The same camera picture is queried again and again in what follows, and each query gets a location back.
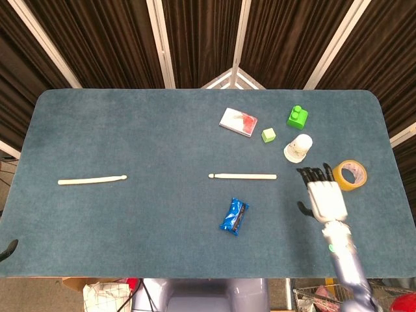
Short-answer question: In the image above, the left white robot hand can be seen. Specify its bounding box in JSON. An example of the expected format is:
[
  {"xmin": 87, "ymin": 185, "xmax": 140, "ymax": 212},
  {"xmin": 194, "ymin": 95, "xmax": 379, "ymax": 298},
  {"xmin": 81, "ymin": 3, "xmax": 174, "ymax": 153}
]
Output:
[{"xmin": 0, "ymin": 239, "xmax": 20, "ymax": 263}]

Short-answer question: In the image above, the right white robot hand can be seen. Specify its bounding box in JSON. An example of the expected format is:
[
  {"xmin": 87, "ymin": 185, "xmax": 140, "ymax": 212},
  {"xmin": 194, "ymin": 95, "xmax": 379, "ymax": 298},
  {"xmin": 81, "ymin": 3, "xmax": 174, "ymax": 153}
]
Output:
[{"xmin": 296, "ymin": 162, "xmax": 349, "ymax": 224}]

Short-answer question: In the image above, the pale wooden drumstick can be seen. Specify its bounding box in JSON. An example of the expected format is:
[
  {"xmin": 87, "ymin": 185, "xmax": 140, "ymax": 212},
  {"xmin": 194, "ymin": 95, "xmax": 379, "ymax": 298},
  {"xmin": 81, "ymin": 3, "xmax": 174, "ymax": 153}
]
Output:
[
  {"xmin": 57, "ymin": 174, "xmax": 128, "ymax": 186},
  {"xmin": 208, "ymin": 173, "xmax": 278, "ymax": 181}
]

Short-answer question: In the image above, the yellow tape roll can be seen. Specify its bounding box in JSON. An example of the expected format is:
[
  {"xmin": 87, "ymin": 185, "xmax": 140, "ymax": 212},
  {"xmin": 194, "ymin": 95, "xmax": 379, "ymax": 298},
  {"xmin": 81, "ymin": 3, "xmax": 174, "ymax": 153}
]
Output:
[{"xmin": 331, "ymin": 159, "xmax": 368, "ymax": 192}]

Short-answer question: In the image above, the white paper cup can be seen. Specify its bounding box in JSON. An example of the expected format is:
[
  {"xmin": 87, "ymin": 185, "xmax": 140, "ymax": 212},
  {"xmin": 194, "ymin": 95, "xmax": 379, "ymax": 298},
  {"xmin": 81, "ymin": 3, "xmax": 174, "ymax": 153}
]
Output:
[{"xmin": 283, "ymin": 133, "xmax": 313, "ymax": 163}]

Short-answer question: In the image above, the brown cardboard box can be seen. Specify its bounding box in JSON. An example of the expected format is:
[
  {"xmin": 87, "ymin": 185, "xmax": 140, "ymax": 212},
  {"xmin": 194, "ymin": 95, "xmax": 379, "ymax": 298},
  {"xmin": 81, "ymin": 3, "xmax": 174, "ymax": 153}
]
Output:
[{"xmin": 62, "ymin": 278, "xmax": 123, "ymax": 293}]

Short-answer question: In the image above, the green toy building brick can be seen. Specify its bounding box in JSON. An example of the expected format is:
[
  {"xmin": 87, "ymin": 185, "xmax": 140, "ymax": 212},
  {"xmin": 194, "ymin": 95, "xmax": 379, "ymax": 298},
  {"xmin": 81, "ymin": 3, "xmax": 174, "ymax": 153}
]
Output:
[{"xmin": 286, "ymin": 105, "xmax": 309, "ymax": 131}]

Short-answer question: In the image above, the light green cube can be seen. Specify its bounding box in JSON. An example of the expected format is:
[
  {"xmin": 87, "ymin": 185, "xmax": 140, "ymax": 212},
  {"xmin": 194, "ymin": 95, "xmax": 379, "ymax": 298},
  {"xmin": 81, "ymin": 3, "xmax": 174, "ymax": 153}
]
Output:
[{"xmin": 261, "ymin": 127, "xmax": 277, "ymax": 144}]

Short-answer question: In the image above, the blue snack packet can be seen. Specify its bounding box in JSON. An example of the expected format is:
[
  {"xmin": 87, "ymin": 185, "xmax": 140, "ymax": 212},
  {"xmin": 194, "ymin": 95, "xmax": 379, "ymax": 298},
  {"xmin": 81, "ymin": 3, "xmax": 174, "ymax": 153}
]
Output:
[{"xmin": 218, "ymin": 197, "xmax": 250, "ymax": 237}]

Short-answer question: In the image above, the white checkered bag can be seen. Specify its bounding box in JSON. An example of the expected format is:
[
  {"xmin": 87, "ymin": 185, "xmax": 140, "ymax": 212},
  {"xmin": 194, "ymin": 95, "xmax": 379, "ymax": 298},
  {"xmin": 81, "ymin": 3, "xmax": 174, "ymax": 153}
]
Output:
[{"xmin": 83, "ymin": 281, "xmax": 133, "ymax": 312}]

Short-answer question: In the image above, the red and white card box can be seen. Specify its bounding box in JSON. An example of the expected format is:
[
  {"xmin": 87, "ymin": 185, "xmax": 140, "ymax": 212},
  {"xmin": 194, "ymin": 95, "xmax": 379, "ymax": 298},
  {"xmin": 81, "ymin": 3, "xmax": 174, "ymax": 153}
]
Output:
[{"xmin": 218, "ymin": 107, "xmax": 259, "ymax": 138}]

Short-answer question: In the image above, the large red round object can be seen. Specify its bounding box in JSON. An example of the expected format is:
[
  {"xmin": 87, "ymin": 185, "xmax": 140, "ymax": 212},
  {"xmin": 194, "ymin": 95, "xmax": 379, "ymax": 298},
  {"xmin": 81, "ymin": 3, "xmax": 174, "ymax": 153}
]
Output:
[{"xmin": 389, "ymin": 294, "xmax": 416, "ymax": 312}]

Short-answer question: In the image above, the white triangular screen foot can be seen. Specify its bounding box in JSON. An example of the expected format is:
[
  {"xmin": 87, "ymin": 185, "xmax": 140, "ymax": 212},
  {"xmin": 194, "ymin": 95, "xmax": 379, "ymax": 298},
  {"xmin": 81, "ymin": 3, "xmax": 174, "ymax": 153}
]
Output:
[{"xmin": 200, "ymin": 66, "xmax": 267, "ymax": 90}]

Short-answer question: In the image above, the silver robot torso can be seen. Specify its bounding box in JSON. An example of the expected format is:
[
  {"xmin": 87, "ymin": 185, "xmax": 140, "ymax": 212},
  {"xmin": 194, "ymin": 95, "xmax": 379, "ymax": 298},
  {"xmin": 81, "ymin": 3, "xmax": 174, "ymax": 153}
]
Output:
[{"xmin": 131, "ymin": 278, "xmax": 270, "ymax": 312}]

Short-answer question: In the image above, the blue-grey table mat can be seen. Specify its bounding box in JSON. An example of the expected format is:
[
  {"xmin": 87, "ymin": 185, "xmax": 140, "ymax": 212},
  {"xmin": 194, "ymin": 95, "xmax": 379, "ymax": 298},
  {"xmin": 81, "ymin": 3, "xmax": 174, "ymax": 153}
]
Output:
[{"xmin": 0, "ymin": 88, "xmax": 416, "ymax": 279}]

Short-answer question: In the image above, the brown pleated curtain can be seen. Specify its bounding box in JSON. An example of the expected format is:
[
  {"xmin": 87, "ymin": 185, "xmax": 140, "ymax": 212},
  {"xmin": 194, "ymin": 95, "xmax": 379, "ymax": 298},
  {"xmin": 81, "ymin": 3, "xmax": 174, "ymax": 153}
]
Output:
[{"xmin": 0, "ymin": 0, "xmax": 416, "ymax": 160}]

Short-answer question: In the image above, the metal wire basket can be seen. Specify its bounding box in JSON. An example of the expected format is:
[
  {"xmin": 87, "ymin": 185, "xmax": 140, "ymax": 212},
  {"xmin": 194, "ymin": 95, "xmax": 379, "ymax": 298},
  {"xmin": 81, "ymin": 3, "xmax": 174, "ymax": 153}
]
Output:
[{"xmin": 293, "ymin": 279, "xmax": 358, "ymax": 312}]

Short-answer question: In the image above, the white screen frame post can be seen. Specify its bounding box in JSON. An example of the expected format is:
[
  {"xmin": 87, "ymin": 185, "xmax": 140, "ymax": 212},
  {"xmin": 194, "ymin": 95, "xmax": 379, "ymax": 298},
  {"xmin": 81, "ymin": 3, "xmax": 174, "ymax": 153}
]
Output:
[
  {"xmin": 304, "ymin": 0, "xmax": 364, "ymax": 90},
  {"xmin": 6, "ymin": 0, "xmax": 83, "ymax": 89},
  {"xmin": 146, "ymin": 0, "xmax": 177, "ymax": 90},
  {"xmin": 0, "ymin": 139, "xmax": 21, "ymax": 160},
  {"xmin": 389, "ymin": 122, "xmax": 416, "ymax": 149},
  {"xmin": 231, "ymin": 0, "xmax": 253, "ymax": 71}
]

